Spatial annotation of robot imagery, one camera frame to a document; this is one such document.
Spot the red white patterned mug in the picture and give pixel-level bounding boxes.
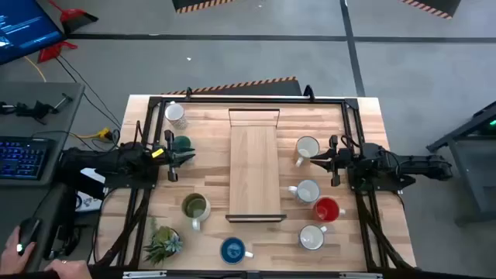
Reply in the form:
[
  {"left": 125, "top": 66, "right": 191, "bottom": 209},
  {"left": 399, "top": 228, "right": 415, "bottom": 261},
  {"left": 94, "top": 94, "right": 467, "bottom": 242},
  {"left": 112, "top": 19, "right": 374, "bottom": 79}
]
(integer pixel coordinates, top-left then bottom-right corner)
[{"left": 287, "top": 178, "right": 322, "bottom": 205}]

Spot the black computer mouse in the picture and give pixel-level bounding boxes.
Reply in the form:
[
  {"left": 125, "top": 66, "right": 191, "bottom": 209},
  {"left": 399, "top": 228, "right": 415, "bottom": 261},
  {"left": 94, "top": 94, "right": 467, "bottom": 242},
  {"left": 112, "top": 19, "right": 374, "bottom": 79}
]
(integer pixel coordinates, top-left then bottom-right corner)
[{"left": 17, "top": 217, "right": 42, "bottom": 255}]

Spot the red mug with white handle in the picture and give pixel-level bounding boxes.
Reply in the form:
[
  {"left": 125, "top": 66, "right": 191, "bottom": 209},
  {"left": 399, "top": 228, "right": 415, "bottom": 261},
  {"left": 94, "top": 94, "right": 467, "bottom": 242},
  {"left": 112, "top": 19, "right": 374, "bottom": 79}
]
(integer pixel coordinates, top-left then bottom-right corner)
[{"left": 312, "top": 196, "right": 346, "bottom": 223}]

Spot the grey side desk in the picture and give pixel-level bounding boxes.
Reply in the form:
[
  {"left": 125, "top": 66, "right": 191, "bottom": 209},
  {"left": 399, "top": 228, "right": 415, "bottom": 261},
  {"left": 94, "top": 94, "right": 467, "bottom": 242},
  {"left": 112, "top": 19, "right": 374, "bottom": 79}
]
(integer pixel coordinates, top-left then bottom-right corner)
[{"left": 0, "top": 81, "right": 86, "bottom": 272}]

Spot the grey white patterned mug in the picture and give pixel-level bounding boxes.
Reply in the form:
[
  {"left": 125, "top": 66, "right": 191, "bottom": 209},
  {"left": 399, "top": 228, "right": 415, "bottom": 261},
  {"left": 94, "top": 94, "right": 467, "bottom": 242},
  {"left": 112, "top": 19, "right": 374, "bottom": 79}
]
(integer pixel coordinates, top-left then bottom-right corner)
[{"left": 164, "top": 101, "right": 189, "bottom": 130}]

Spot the silver metal bracket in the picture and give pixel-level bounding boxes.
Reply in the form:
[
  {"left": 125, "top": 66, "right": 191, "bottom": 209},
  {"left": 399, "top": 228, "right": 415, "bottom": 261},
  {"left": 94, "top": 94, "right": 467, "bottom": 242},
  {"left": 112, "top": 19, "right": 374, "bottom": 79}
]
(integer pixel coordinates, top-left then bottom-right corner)
[
  {"left": 339, "top": 272, "right": 384, "bottom": 279},
  {"left": 122, "top": 270, "right": 167, "bottom": 279}
]

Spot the black floor cable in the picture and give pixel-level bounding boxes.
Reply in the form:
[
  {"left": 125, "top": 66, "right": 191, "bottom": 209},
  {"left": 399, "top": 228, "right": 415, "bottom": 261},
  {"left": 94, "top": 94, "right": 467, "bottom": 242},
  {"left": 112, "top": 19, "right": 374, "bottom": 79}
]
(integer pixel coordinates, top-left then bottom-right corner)
[{"left": 56, "top": 55, "right": 123, "bottom": 129}]

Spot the black aluminium table frame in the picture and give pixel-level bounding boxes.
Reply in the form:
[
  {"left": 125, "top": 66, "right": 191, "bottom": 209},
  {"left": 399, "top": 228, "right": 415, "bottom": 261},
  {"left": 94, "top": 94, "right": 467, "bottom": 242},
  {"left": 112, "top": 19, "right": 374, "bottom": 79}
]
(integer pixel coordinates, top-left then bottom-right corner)
[{"left": 88, "top": 95, "right": 418, "bottom": 272}]

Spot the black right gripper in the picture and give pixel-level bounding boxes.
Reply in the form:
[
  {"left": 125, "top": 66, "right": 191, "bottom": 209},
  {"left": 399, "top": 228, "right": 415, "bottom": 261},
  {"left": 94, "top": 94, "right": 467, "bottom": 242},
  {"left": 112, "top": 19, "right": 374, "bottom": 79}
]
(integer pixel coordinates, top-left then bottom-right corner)
[{"left": 309, "top": 135, "right": 352, "bottom": 187}]

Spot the black cable bundle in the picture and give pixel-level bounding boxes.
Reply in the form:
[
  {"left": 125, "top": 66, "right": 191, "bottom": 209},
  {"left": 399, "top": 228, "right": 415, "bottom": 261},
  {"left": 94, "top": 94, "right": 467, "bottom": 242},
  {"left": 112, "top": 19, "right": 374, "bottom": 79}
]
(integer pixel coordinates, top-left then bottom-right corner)
[{"left": 44, "top": 222, "right": 81, "bottom": 261}]

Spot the computer monitor with blue screen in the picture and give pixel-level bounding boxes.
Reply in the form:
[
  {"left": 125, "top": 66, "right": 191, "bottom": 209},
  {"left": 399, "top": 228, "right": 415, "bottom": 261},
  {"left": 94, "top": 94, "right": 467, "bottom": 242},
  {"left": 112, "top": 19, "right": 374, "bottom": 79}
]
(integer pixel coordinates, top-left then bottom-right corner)
[{"left": 0, "top": 0, "right": 66, "bottom": 66}]

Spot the beige ceramic mug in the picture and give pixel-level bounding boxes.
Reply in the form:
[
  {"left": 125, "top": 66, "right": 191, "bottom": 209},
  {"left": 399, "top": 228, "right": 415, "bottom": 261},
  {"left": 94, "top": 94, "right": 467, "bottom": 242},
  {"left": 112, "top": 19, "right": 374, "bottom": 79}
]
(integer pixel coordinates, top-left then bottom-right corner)
[{"left": 294, "top": 135, "right": 321, "bottom": 168}]

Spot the dark metal cart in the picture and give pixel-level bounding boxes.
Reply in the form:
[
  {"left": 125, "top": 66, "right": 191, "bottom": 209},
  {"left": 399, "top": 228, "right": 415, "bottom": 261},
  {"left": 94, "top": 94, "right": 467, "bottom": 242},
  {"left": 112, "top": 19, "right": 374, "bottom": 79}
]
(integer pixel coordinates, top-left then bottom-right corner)
[{"left": 425, "top": 100, "right": 496, "bottom": 228}]

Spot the succulent plant in pot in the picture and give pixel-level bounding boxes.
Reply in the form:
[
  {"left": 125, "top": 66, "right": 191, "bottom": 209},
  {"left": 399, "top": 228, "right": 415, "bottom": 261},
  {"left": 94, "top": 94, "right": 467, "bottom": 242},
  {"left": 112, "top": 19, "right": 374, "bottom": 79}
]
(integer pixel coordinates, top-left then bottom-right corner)
[{"left": 142, "top": 216, "right": 184, "bottom": 267}]

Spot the blue white patterned mug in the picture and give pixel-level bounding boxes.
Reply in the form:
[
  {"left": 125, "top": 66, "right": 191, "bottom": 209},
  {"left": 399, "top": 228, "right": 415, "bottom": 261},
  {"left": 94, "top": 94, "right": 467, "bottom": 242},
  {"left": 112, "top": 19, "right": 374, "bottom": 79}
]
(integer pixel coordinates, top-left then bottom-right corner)
[{"left": 298, "top": 223, "right": 329, "bottom": 251}]

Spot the wooden shelf with black frame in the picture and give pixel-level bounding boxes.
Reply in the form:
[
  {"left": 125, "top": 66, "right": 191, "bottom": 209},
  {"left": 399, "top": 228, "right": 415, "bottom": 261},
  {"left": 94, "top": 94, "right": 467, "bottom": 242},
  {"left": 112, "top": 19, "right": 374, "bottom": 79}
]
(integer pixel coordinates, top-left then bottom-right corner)
[{"left": 225, "top": 108, "right": 288, "bottom": 224}]

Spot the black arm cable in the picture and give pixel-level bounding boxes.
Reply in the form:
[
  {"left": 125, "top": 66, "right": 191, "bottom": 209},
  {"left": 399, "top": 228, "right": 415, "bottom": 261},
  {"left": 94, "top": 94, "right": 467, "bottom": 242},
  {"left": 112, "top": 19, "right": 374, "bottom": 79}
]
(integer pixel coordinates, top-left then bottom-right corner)
[
  {"left": 340, "top": 135, "right": 363, "bottom": 156},
  {"left": 133, "top": 119, "right": 156, "bottom": 150}
]

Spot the blue and white mug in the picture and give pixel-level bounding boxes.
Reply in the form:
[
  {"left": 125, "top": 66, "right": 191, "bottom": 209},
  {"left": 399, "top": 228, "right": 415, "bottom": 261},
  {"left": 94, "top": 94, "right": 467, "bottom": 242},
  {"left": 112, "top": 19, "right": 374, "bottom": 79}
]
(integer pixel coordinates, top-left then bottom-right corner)
[{"left": 219, "top": 236, "right": 255, "bottom": 266}]

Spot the yellow power plug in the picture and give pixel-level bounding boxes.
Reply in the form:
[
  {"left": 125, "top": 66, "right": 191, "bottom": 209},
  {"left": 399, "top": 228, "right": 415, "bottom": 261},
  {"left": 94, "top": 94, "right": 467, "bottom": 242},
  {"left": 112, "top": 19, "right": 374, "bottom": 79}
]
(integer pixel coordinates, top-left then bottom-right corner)
[{"left": 69, "top": 127, "right": 114, "bottom": 141}]

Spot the red and black dustpan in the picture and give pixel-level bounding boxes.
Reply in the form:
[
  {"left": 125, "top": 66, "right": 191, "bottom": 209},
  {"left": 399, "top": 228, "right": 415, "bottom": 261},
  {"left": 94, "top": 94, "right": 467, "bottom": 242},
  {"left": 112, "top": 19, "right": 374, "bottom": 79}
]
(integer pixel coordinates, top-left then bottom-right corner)
[{"left": 48, "top": 0, "right": 99, "bottom": 35}]

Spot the red stand foot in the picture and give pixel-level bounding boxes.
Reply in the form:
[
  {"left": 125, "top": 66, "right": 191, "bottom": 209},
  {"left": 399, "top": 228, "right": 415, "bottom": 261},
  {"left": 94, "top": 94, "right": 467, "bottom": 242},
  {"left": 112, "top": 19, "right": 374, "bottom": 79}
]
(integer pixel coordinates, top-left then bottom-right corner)
[{"left": 37, "top": 40, "right": 78, "bottom": 64}]

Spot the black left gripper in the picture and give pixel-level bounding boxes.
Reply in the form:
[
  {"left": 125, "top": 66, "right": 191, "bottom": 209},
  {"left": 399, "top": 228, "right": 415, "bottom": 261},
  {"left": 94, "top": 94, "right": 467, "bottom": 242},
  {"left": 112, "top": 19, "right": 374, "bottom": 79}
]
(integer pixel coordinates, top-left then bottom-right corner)
[{"left": 153, "top": 130, "right": 197, "bottom": 182}]

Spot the black backlit keyboard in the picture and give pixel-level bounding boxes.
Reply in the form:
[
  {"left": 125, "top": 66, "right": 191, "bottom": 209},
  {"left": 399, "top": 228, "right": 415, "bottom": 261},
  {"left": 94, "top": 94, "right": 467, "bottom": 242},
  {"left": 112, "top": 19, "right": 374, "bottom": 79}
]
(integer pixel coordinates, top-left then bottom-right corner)
[{"left": 0, "top": 136, "right": 56, "bottom": 181}]

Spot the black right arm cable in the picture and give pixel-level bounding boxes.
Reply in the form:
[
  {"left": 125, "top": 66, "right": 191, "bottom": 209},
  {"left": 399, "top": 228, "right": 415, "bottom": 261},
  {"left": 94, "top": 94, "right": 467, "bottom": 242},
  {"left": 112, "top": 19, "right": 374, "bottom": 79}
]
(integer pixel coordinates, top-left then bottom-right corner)
[{"left": 340, "top": 135, "right": 363, "bottom": 156}]

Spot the white printed box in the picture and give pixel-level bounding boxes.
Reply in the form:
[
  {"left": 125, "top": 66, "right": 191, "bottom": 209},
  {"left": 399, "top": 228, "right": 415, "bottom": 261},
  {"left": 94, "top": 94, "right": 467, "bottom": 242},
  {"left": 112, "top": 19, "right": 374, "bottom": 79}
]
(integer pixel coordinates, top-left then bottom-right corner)
[{"left": 74, "top": 167, "right": 108, "bottom": 213}]

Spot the dark green faceted mug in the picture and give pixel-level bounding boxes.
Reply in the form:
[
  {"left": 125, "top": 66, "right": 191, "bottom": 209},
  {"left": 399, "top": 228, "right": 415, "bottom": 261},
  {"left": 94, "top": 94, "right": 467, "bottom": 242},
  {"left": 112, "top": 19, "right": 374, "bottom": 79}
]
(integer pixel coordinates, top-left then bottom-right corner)
[{"left": 172, "top": 135, "right": 194, "bottom": 166}]

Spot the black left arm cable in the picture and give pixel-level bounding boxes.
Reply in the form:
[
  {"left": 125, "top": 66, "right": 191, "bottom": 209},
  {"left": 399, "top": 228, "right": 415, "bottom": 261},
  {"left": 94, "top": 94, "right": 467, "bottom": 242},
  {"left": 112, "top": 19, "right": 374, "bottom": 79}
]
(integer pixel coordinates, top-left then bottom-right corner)
[{"left": 133, "top": 119, "right": 156, "bottom": 150}]

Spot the person's hand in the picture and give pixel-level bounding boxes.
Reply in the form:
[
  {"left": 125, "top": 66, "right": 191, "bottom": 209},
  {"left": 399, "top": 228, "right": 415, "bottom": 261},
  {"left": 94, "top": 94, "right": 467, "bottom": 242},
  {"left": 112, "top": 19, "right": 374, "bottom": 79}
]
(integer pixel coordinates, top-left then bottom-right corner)
[
  {"left": 43, "top": 258, "right": 93, "bottom": 279},
  {"left": 0, "top": 226, "right": 38, "bottom": 275}
]

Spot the olive green mug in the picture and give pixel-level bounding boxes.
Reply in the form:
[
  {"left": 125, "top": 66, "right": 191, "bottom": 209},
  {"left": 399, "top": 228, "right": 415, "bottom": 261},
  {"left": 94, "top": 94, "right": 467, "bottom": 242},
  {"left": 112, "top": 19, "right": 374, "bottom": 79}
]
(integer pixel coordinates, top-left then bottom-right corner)
[{"left": 181, "top": 192, "right": 212, "bottom": 232}]

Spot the hazard-striped black mat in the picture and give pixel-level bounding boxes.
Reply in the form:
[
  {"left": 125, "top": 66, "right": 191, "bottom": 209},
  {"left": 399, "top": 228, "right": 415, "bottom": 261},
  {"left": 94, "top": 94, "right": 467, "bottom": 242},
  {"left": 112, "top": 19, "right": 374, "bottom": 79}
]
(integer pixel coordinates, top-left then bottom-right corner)
[
  {"left": 171, "top": 0, "right": 236, "bottom": 15},
  {"left": 398, "top": 0, "right": 463, "bottom": 20},
  {"left": 160, "top": 76, "right": 303, "bottom": 97}
]

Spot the yellow cable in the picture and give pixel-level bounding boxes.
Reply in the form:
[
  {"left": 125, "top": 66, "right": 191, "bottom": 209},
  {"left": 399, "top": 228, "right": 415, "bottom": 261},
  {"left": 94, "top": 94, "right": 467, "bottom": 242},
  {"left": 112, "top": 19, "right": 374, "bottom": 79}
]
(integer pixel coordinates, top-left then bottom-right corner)
[{"left": 23, "top": 56, "right": 47, "bottom": 83}]

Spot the black tool with silver handle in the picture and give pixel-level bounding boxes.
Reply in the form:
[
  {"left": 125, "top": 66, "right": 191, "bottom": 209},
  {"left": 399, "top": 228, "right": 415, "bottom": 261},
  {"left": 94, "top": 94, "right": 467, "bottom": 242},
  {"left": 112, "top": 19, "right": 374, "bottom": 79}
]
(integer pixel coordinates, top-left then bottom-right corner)
[{"left": 0, "top": 92, "right": 74, "bottom": 126}]

